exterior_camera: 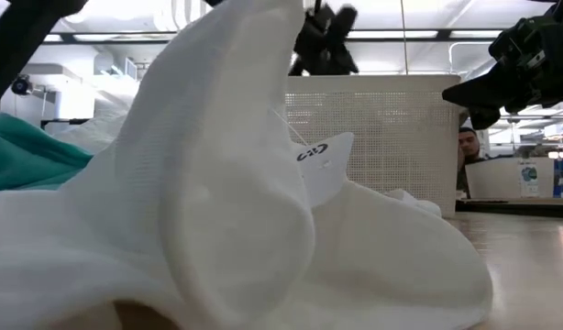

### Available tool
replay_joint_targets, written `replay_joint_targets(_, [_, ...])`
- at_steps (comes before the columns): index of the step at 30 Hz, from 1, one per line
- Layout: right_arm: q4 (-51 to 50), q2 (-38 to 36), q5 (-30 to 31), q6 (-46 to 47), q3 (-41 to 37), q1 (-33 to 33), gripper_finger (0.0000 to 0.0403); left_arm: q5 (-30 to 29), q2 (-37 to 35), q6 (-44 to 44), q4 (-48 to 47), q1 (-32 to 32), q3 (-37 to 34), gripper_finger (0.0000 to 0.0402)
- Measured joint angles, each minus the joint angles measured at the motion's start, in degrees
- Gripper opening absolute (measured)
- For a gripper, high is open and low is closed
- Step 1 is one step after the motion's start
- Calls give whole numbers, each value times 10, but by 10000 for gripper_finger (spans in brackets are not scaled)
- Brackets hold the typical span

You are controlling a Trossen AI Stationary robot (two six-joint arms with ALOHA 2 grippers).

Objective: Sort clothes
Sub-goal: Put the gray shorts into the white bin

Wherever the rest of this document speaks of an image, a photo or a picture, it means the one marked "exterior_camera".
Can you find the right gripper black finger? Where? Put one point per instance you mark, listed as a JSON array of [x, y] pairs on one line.
[[488, 91]]

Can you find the small white tagged cloth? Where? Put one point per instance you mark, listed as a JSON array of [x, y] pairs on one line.
[[217, 206]]

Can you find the turquoise green garment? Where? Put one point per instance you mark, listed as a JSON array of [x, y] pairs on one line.
[[25, 160]]

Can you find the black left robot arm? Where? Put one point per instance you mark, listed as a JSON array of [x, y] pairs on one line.
[[20, 46]]

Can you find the person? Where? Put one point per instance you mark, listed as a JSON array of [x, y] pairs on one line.
[[469, 144]]

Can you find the white box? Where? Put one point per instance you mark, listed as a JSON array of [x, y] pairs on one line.
[[492, 179]]

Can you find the white plastic mesh basket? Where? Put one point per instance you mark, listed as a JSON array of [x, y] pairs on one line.
[[400, 128]]

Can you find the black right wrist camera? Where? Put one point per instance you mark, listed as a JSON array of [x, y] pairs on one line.
[[517, 43]]

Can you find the black overhead frame bar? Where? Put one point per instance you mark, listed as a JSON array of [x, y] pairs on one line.
[[443, 35]]

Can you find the black aluminium frame rails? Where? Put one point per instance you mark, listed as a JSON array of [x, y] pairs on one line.
[[515, 210]]

